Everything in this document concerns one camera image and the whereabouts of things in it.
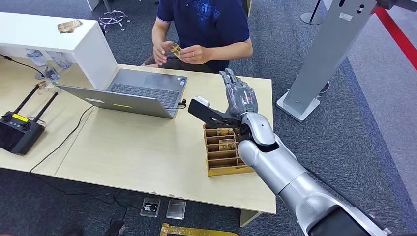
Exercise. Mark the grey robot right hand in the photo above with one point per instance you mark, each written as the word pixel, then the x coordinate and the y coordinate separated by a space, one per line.
pixel 241 97

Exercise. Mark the person's left hand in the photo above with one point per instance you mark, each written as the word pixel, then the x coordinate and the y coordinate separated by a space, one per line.
pixel 195 54

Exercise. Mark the person's right hand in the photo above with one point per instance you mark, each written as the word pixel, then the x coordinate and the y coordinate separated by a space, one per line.
pixel 160 52

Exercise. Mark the gold printed card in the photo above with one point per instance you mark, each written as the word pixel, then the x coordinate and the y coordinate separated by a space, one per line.
pixel 227 145
pixel 225 131
pixel 176 49

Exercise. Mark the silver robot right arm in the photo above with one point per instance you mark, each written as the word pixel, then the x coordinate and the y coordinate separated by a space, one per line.
pixel 286 176

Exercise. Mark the person's left forearm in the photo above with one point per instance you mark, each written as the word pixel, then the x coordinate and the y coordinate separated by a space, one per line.
pixel 231 52

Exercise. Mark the person's right forearm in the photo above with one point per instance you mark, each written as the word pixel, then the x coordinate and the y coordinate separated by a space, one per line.
pixel 159 32

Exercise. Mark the person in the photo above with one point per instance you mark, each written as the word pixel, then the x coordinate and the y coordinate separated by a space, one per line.
pixel 205 26

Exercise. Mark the wooden slotted card holder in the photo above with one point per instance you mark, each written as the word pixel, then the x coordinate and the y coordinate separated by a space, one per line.
pixel 224 163

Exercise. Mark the grey laptop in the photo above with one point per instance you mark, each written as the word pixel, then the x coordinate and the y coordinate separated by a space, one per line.
pixel 143 92

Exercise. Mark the chrome chair base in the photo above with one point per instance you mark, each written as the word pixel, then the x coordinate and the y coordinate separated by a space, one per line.
pixel 112 18

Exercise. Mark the white desk shelf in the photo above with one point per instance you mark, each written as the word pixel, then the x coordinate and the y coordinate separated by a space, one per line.
pixel 88 52

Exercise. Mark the grey kiosk stand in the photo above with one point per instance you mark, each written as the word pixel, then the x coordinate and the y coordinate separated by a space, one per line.
pixel 325 55

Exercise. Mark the stack of gold cards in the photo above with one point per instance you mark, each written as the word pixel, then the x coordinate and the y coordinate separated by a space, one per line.
pixel 69 26

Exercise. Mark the clear plastic water bottle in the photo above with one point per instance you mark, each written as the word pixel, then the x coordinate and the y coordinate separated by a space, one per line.
pixel 61 60
pixel 40 63

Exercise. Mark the round grey stanchion base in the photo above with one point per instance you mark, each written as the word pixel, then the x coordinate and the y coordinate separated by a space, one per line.
pixel 311 18

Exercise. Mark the pale desk leg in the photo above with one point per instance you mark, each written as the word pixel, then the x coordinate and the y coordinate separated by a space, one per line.
pixel 247 218

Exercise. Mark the grey floor socket plate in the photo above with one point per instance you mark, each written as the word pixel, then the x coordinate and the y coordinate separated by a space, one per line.
pixel 176 209

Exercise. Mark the floor socket box with plug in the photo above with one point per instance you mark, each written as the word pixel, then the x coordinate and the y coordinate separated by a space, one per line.
pixel 150 207

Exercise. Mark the yellow flat object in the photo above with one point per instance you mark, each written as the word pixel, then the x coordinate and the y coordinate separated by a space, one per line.
pixel 189 232

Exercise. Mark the black remote controller with antennas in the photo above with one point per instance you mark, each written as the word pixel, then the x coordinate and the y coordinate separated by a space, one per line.
pixel 18 132

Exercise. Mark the red barrier belt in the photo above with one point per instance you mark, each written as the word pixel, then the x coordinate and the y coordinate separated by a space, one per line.
pixel 396 35

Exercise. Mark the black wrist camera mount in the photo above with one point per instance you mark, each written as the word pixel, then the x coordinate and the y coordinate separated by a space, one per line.
pixel 208 114

